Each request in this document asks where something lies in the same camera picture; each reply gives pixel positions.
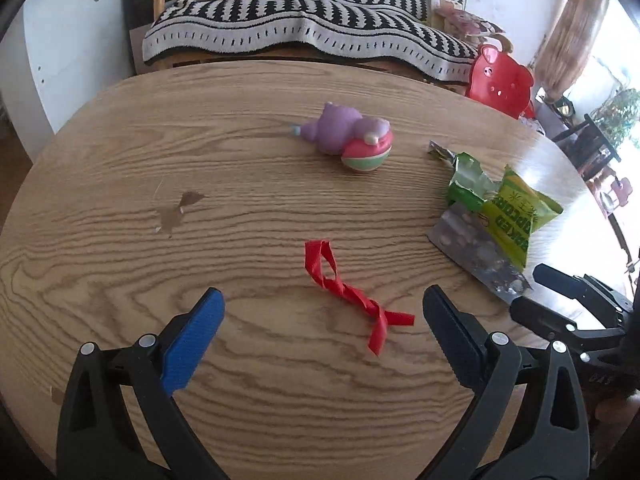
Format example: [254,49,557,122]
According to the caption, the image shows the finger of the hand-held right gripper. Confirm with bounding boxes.
[509,296,627,357]
[531,262,636,314]

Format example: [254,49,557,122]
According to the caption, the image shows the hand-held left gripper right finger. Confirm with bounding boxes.
[422,284,591,480]

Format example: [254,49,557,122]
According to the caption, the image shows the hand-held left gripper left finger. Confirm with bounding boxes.
[56,287,231,480]

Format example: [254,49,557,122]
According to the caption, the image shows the silver foil packet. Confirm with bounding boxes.
[428,205,534,306]

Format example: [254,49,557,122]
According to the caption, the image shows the red ribbon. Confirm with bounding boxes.
[305,240,416,357]

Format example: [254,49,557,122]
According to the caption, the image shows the yellow-green snack bag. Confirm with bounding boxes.
[480,164,564,272]

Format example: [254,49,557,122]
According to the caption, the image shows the toy ride-on car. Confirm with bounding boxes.
[589,167,636,219]

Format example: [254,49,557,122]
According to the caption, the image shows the torn green wrapper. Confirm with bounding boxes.
[446,152,501,211]

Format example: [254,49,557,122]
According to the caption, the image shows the black wooden chair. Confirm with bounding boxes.
[552,112,624,182]

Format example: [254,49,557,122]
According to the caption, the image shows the small foil scrap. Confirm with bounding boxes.
[427,141,457,164]

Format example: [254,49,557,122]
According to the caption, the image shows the green potted plants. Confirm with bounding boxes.
[592,87,640,152]

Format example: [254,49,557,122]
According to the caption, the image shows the red bear-shaped chair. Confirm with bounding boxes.
[465,44,536,120]

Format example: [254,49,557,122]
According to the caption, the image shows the purple animal toy figure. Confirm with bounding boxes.
[291,102,396,174]

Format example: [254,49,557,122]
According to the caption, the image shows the patterned curtain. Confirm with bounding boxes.
[531,0,612,104]

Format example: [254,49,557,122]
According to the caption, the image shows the cartoon printed cushion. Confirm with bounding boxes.
[432,0,506,37]

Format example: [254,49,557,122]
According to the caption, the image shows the white cabinet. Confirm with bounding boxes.
[0,0,134,163]

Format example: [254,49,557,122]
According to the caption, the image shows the black and white striped blanket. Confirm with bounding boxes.
[142,0,481,82]

